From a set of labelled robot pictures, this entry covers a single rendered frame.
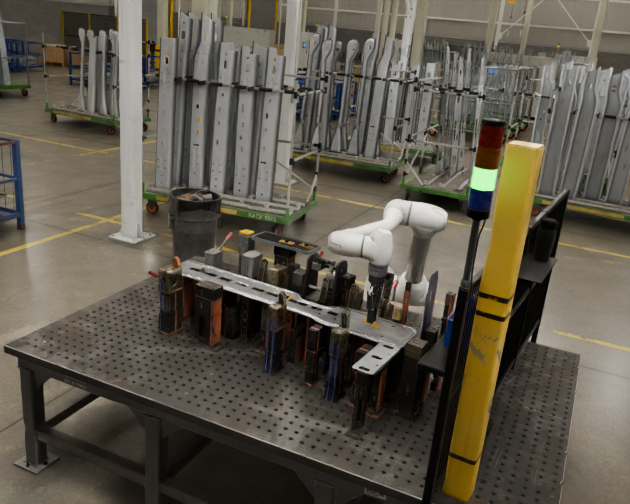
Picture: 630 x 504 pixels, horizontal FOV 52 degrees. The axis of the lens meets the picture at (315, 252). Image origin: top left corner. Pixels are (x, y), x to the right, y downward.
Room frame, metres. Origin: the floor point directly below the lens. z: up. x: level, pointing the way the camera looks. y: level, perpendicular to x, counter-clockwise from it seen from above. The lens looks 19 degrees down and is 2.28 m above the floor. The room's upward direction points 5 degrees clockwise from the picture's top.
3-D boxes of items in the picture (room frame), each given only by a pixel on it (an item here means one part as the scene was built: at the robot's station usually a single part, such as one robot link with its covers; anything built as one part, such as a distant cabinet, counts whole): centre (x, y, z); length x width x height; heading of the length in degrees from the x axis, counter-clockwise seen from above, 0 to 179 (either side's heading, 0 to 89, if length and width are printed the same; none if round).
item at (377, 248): (2.71, -0.28, 1.39); 0.13 x 0.11 x 0.16; 79
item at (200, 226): (5.79, 1.16, 0.36); 0.54 x 0.50 x 0.73; 157
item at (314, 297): (3.06, -0.06, 0.94); 0.18 x 0.13 x 0.49; 62
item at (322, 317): (2.93, 0.14, 1.00); 1.38 x 0.22 x 0.02; 62
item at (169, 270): (3.05, 0.73, 0.88); 0.15 x 0.11 x 0.36; 152
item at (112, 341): (2.98, -0.03, 0.68); 2.56 x 1.61 x 0.04; 67
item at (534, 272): (2.51, -0.90, 1.46); 0.36 x 0.15 x 0.18; 152
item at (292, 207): (7.50, 1.09, 0.88); 1.93 x 1.01 x 1.76; 73
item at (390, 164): (10.85, -0.36, 0.88); 1.91 x 1.00 x 1.76; 70
